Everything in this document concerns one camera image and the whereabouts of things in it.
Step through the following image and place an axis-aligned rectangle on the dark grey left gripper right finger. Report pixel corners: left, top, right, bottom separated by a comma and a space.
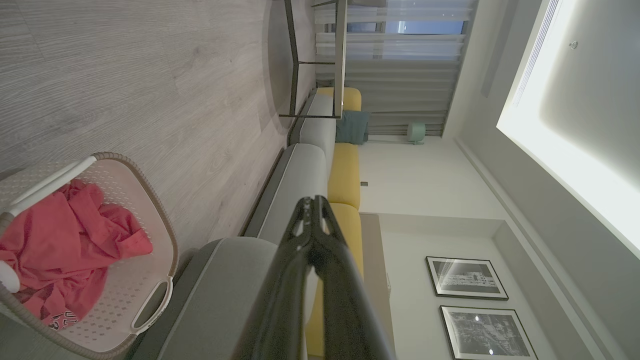
312, 195, 397, 360

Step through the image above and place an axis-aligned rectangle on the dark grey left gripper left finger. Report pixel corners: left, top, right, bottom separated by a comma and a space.
232, 197, 316, 360

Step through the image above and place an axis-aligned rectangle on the beige perforated laundry basket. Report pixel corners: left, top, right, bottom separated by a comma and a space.
0, 152, 179, 360

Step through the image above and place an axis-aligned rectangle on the grey fabric sofa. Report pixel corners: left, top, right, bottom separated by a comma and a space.
127, 87, 346, 360

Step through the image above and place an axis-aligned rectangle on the black framed monochrome picture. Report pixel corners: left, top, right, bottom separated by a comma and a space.
425, 256, 509, 301
440, 305, 538, 360

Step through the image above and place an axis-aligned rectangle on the teal throw pillow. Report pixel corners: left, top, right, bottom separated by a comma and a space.
335, 110, 371, 146

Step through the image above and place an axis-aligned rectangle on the pale green round fan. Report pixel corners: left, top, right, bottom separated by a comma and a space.
406, 122, 427, 146

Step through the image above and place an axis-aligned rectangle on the red crumpled clothing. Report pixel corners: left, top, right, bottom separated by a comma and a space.
0, 179, 154, 331

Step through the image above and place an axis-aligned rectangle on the grey sheer curtain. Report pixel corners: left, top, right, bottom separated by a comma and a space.
315, 0, 476, 137

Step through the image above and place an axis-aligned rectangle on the long ceiling air vent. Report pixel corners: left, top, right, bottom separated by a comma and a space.
512, 0, 561, 108

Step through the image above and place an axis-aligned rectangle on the metal frame coffee table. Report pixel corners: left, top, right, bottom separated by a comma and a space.
278, 0, 348, 120

